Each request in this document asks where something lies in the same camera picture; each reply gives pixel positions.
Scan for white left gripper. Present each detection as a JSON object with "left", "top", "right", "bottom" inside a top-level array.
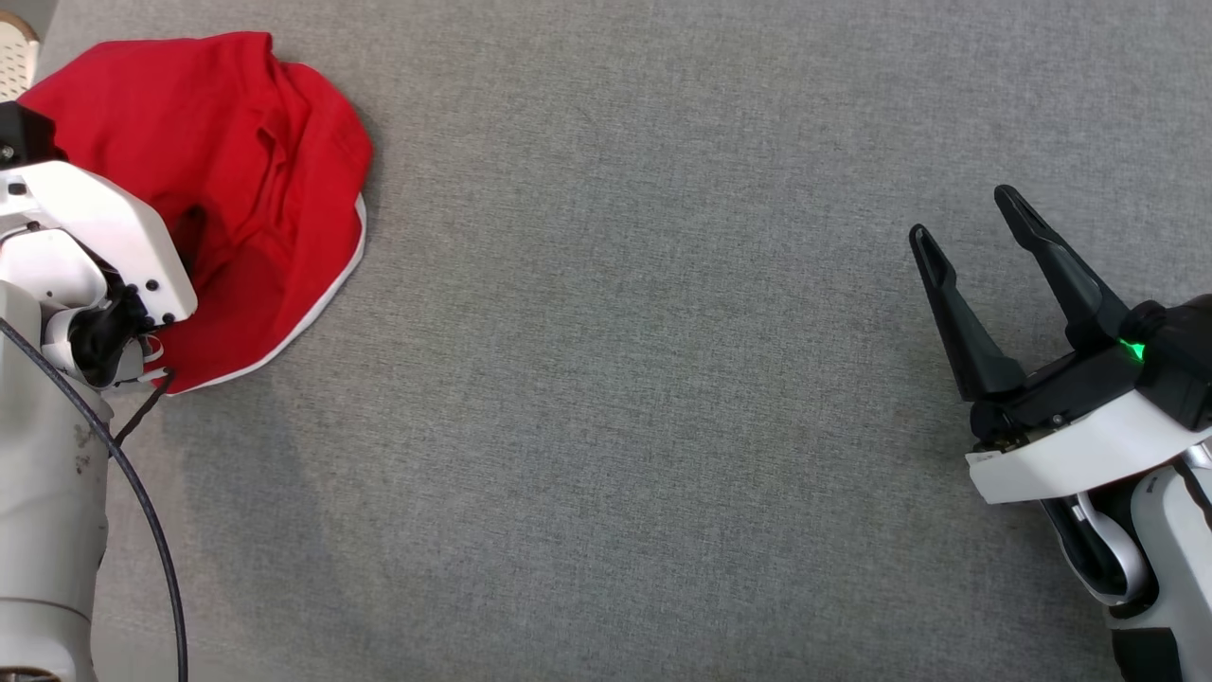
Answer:
[{"left": 0, "top": 159, "right": 199, "bottom": 329}]

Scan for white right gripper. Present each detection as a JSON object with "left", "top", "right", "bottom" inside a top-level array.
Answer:
[{"left": 909, "top": 184, "right": 1212, "bottom": 506}]

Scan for red white basketball shorts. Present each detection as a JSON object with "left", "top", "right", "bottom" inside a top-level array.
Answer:
[{"left": 17, "top": 31, "right": 374, "bottom": 395}]

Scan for beige perforated laundry basket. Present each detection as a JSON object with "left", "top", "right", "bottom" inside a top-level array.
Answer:
[{"left": 0, "top": 9, "right": 41, "bottom": 103}]

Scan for left camera cable teal plug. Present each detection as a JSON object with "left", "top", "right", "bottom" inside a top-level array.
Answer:
[{"left": 0, "top": 317, "right": 188, "bottom": 682}]

